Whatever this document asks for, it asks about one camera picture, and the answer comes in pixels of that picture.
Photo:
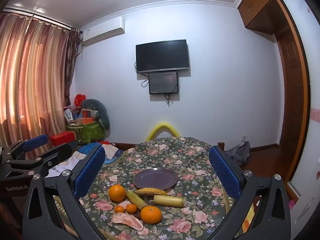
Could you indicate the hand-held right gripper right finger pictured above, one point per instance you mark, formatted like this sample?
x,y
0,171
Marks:
x,y
225,172

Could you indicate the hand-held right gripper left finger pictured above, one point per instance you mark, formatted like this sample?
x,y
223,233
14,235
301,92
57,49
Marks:
x,y
90,172

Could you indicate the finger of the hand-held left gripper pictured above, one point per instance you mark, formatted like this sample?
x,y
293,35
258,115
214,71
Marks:
x,y
55,152
36,141

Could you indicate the large orange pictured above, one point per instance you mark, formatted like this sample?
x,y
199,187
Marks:
x,y
117,193

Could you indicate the small tangerine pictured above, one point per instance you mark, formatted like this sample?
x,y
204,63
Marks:
x,y
131,208
119,209

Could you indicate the peeled pink pomelo segment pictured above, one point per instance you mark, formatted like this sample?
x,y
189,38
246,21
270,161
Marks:
x,y
127,221

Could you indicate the pomelo wedge with yellow rind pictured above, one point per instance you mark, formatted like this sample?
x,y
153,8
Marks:
x,y
151,192

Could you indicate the purple plate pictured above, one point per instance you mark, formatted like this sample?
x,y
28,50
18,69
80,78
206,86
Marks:
x,y
155,178

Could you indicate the orange with green stem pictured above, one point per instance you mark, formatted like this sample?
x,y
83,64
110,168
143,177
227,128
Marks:
x,y
151,215

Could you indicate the red box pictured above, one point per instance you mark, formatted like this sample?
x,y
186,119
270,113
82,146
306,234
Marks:
x,y
62,138

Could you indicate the grey backpack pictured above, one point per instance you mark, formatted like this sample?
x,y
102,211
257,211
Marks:
x,y
238,153

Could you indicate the green patterned box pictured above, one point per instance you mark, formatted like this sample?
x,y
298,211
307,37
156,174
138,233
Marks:
x,y
87,133

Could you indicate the orange box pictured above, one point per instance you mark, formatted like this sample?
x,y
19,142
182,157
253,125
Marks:
x,y
86,121

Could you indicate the floral tablecloth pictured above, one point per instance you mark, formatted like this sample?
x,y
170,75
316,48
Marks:
x,y
195,205

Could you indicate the red plastic bag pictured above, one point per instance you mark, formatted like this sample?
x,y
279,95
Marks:
x,y
80,99

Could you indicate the pink striped curtain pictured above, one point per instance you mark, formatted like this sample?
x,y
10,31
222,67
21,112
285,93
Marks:
x,y
32,80

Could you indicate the brown patterned curtain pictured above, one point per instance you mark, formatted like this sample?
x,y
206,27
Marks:
x,y
72,62

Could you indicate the brown wooden door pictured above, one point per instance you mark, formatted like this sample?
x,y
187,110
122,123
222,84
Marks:
x,y
291,92

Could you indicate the small black monitor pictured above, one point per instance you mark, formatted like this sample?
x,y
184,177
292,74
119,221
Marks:
x,y
163,83

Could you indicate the white air conditioner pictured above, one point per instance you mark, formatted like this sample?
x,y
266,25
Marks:
x,y
103,31

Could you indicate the white sliding door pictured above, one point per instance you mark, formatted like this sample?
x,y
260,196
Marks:
x,y
307,55

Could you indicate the wooden overhead cabinet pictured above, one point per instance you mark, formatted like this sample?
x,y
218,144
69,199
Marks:
x,y
262,7

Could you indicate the white wall socket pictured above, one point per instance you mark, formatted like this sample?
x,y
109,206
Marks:
x,y
243,138

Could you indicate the wooden bed frame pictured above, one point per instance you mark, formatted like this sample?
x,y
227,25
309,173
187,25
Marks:
x,y
125,146

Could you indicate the black wall television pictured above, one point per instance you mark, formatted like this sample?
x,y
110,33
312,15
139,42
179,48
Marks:
x,y
162,56

